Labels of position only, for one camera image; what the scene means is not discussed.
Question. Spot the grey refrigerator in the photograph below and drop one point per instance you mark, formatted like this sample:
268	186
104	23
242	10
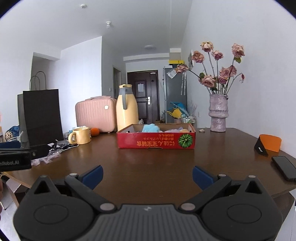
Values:
175	97

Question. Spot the blue cloth bag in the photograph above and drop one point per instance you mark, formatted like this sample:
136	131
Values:
13	131

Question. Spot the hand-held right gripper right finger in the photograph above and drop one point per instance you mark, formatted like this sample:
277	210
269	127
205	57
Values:
202	178

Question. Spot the blue plastic frame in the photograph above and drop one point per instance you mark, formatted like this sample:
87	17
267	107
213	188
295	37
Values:
179	106

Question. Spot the red cardboard box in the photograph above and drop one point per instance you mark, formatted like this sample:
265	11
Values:
150	141

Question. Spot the lilac ceramic vase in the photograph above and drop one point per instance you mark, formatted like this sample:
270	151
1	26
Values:
218	113

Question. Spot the yellow plastic item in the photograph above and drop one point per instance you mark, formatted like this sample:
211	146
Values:
174	113

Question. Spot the grey interior door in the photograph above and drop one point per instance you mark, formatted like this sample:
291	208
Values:
117	81

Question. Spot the pale dried stems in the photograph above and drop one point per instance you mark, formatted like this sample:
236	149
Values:
193	109

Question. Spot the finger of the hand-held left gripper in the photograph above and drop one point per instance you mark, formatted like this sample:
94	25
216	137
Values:
10	145
40	150

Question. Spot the pink hard-shell suitcase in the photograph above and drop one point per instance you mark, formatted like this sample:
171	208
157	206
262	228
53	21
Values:
94	113

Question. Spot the paper tag on refrigerator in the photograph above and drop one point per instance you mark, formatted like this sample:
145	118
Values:
171	74

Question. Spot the lavender fluffy towel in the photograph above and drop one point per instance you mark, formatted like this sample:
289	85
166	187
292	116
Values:
174	131

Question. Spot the orange black card holder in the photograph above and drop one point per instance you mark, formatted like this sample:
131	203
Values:
270	141

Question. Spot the black printed packets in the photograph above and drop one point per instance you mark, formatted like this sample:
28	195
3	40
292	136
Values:
57	144

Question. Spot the black paper bag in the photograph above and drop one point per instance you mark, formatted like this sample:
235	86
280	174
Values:
41	115

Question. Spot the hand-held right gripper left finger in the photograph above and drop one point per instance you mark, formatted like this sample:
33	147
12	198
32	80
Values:
93	177

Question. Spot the yellow fluffy cloth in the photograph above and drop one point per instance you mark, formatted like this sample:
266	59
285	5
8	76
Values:
184	131

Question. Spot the white ceiling fixture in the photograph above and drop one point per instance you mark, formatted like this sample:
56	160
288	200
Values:
109	24

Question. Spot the yellow box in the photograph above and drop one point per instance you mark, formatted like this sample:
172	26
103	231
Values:
175	61

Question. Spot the yellow mug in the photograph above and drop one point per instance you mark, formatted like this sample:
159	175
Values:
82	136

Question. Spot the dried pink roses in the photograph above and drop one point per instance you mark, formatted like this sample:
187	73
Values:
209	81

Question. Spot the orange fruit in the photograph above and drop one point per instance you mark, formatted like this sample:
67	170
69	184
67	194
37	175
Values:
94	132

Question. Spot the round ceiling light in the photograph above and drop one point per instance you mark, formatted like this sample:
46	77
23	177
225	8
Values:
150	47

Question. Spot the dark brown entrance door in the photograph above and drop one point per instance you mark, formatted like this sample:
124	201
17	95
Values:
143	104

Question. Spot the metal rack with bottles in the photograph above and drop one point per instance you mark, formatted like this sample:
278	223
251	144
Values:
189	120

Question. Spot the glittery plastic packets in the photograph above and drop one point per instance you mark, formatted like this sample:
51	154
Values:
46	158

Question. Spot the pink pot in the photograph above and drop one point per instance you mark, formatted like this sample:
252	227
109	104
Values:
177	121

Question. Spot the yellow thermos jug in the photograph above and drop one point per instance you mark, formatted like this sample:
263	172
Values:
126	115

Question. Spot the black smartphone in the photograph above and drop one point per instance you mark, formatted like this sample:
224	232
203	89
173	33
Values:
284	166

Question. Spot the light blue fluffy cloth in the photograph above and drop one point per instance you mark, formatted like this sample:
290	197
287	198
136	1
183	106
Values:
150	128

